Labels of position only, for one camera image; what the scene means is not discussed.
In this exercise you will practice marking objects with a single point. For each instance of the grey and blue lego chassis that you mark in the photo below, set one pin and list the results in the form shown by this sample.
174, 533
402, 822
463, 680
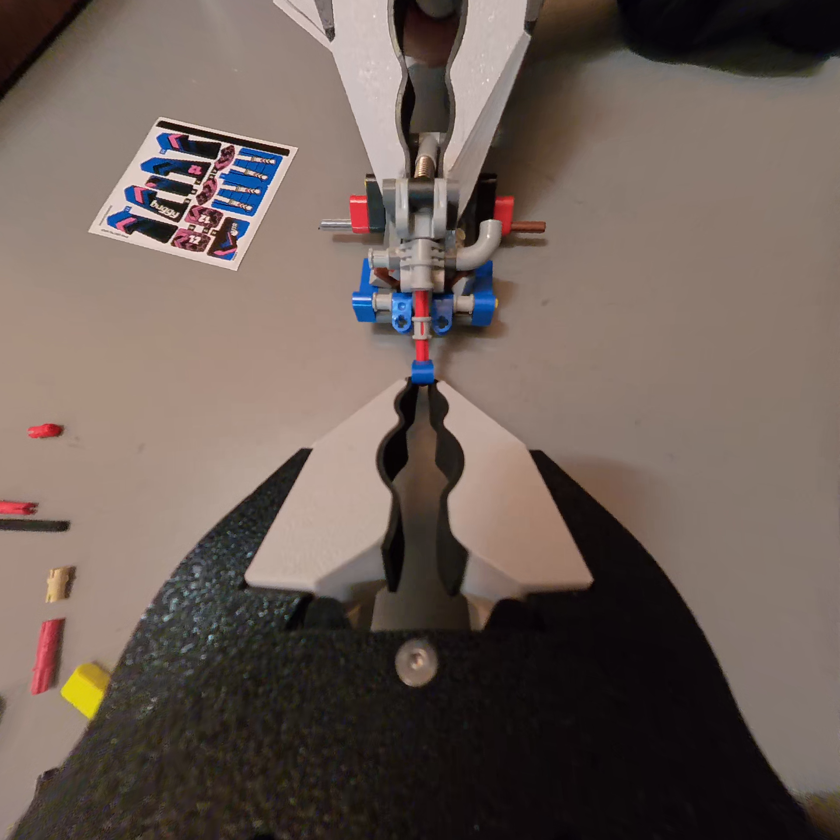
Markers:
420, 203

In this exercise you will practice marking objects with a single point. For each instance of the long red lego pin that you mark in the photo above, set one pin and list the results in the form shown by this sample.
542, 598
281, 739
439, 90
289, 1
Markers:
18, 506

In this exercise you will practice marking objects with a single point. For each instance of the person's right hand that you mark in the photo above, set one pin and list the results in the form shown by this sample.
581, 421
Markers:
423, 39

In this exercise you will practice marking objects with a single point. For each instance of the short red lego pin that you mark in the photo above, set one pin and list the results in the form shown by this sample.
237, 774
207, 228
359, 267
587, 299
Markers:
44, 430

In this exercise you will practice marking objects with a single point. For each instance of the tan lego pin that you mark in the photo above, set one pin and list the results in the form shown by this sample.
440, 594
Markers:
60, 584

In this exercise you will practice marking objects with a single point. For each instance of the yellow lego beam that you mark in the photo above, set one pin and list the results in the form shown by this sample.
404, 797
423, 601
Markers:
85, 689

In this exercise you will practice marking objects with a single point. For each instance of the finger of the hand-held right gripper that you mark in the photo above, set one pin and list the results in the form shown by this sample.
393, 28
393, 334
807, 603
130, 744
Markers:
489, 79
367, 79

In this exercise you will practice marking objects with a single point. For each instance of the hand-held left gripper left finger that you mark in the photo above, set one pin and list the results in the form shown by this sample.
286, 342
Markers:
315, 525

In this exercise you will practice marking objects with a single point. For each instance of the lego sticker sheet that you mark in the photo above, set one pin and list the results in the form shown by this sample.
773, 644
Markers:
197, 197

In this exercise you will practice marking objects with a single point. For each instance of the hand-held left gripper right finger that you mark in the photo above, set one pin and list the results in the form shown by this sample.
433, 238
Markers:
518, 525

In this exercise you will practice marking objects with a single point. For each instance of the black lego axle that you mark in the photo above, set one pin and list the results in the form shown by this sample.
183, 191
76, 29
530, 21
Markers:
34, 525

